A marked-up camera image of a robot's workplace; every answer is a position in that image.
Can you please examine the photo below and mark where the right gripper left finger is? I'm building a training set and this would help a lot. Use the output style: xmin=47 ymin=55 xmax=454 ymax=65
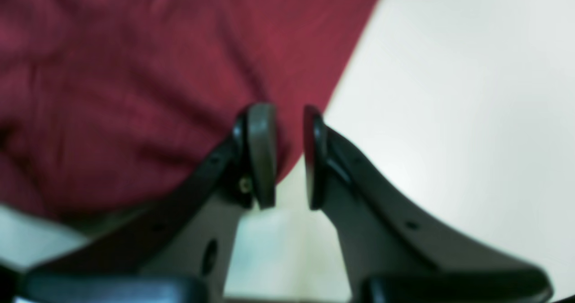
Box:
xmin=22 ymin=103 xmax=277 ymax=303

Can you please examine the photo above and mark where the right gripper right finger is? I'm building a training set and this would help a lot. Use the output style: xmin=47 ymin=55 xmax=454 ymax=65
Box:
xmin=303 ymin=106 xmax=553 ymax=303

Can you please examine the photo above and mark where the dark red t-shirt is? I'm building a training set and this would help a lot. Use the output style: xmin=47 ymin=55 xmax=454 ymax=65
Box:
xmin=0 ymin=0 xmax=378 ymax=219

